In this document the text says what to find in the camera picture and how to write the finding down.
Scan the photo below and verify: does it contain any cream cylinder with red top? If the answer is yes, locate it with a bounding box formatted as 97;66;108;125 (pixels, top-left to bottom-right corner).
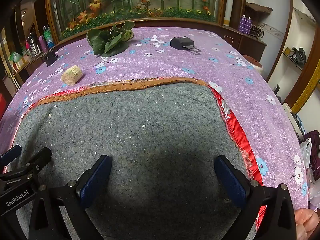
242;54;263;75

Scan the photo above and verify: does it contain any steel thermos flask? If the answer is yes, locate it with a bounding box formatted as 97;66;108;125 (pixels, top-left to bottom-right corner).
27;32;42;56

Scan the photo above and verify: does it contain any green and blue bottle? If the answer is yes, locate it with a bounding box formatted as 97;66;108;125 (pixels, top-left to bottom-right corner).
43;25;55;48

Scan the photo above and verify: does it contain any purple floral tablecloth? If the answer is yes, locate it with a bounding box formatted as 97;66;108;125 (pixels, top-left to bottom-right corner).
0;26;310;210

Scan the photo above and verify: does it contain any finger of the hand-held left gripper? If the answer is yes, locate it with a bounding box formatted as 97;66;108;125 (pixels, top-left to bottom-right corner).
0;147;52;180
0;144;22;166

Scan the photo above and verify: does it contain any wooden side cabinet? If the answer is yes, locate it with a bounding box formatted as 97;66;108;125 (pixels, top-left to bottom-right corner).
222;25;267;55

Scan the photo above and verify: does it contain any grey felt mat orange border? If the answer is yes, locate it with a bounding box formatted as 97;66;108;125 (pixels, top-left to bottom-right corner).
12;77;265;240

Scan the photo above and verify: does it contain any white plastic bag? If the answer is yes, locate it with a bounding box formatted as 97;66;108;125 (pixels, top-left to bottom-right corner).
299;137;313;173

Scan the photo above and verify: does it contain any person's right hand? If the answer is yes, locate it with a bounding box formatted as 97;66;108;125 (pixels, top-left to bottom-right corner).
294;208;320;240

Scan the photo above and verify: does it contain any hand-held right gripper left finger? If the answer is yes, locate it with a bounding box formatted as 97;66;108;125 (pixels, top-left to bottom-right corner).
29;154;113;240

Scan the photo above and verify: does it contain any wall shelf with clutter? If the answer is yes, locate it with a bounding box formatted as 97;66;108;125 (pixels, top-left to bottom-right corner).
282;46;307;71

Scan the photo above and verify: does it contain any leafy green vegetable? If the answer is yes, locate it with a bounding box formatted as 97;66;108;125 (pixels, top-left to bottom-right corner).
86;21;135;57

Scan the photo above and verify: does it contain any small black clip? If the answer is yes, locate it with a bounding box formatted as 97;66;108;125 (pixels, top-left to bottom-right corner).
42;49;59;67

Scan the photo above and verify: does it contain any purple bottle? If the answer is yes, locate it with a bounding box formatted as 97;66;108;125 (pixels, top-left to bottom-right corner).
39;35;48;53

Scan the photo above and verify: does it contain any dark purple cloth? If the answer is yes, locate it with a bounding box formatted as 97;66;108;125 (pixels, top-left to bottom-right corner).
304;130;320;180

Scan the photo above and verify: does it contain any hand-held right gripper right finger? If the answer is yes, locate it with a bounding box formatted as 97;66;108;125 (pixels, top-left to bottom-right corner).
214;155;297;240

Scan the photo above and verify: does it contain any green packet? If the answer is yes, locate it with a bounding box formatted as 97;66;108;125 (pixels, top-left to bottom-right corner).
9;51;22;64

